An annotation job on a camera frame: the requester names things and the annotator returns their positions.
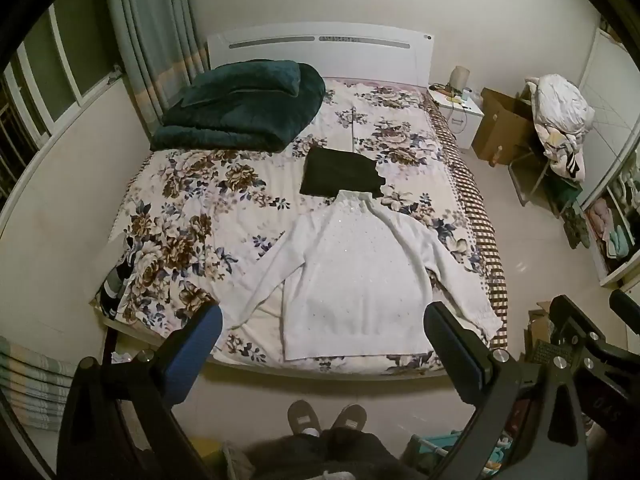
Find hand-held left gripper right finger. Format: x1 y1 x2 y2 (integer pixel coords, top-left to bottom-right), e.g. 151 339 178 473
423 301 589 480

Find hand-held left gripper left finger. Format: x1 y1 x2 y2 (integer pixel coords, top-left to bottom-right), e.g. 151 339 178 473
56 302 224 480

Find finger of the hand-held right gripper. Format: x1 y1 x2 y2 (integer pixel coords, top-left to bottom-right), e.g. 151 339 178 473
608 288 640 334
549 294 609 362

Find white knit sweater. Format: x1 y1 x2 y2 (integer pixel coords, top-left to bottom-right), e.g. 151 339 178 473
216 189 502 362

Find teal folded clothes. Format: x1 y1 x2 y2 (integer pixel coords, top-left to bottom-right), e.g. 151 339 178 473
602 225 633 261

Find pink folded clothes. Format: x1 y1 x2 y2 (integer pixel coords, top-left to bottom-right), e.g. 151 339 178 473
587 200 616 236

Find pile of white clothes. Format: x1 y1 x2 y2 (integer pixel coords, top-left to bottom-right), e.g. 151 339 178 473
524 74 596 181

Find small brown cardboard box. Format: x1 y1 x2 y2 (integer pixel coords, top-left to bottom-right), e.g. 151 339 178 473
525 300 556 361

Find pair of green slippers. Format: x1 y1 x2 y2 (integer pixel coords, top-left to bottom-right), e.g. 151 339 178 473
562 205 593 250

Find dark striped cloth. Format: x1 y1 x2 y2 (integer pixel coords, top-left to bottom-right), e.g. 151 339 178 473
97 260 133 321

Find yellow plastic item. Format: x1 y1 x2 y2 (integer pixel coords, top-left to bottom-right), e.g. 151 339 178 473
192 437 226 466

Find teal plastic stool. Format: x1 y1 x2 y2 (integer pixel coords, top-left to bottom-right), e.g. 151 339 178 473
400 430 506 480

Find person's right grey slipper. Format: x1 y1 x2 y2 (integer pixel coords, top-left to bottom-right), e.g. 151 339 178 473
331 404 367 433

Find person's grey slipper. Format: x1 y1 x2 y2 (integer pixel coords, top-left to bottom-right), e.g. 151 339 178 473
331 404 367 433
287 400 321 436

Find person's left grey slipper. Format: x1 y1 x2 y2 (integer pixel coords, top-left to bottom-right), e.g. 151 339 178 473
287 400 321 436

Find bed with floral sheet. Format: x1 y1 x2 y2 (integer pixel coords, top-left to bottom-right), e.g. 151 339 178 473
90 21 508 381

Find person's legs in dark pants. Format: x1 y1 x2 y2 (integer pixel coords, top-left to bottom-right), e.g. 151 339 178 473
240 427 401 480

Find folded striped mat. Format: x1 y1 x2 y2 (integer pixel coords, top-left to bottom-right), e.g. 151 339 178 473
0 335 81 433

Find large brown cardboard box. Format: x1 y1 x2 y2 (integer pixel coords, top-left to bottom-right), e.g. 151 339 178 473
471 87 536 166

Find black folded garment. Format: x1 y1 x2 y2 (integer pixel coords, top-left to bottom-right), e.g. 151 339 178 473
299 147 387 200

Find white wardrobe with shelves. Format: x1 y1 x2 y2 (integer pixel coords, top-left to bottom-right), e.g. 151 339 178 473
577 20 640 288

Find white nightstand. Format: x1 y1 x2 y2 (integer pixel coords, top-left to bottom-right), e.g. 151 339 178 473
430 85 485 150

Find dark green folded blanket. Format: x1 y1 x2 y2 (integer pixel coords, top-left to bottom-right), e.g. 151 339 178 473
150 59 326 153

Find pale green curtain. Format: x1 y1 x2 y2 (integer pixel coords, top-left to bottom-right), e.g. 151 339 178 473
102 0 211 136

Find metal frame chair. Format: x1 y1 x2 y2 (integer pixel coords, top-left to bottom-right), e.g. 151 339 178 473
507 145 583 218

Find window with white frame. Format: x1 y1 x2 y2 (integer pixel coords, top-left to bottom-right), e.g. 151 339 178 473
0 0 123 161

